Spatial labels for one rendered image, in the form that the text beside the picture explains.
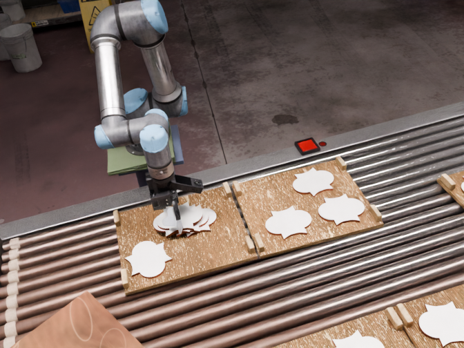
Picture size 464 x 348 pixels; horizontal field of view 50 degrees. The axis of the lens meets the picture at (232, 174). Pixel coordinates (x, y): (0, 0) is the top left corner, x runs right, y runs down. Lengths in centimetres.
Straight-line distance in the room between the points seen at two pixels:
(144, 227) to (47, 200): 184
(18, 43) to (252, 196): 366
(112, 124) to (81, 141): 239
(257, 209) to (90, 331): 67
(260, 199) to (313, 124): 202
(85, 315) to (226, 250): 46
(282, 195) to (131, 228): 52
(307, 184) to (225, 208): 30
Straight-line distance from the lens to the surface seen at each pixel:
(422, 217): 171
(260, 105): 392
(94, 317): 137
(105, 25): 168
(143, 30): 168
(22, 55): 510
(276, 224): 161
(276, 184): 176
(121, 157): 208
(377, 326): 141
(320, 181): 176
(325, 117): 375
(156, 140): 139
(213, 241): 159
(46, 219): 188
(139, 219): 172
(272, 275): 151
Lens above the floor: 211
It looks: 40 degrees down
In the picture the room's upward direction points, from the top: 7 degrees counter-clockwise
